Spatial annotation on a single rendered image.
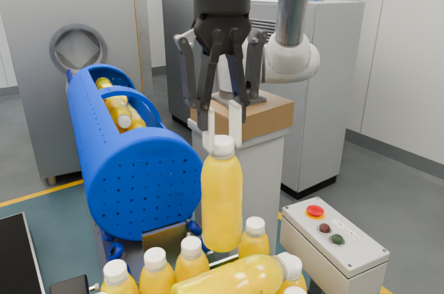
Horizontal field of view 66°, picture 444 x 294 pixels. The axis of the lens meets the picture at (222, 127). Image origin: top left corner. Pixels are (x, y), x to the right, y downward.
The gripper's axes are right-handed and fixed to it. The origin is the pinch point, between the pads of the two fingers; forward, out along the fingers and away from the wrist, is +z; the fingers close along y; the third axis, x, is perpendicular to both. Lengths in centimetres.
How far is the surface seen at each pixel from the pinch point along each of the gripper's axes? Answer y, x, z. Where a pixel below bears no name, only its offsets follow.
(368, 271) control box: -23.0, 12.6, 27.5
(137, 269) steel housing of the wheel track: 12.1, -20.8, 42.3
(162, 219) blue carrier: 3.9, -26.5, 34.4
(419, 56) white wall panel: -252, -143, 36
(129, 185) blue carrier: 10.9, -26.6, 22.6
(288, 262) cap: -6.9, 9.9, 20.8
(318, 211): -23.2, -1.5, 23.9
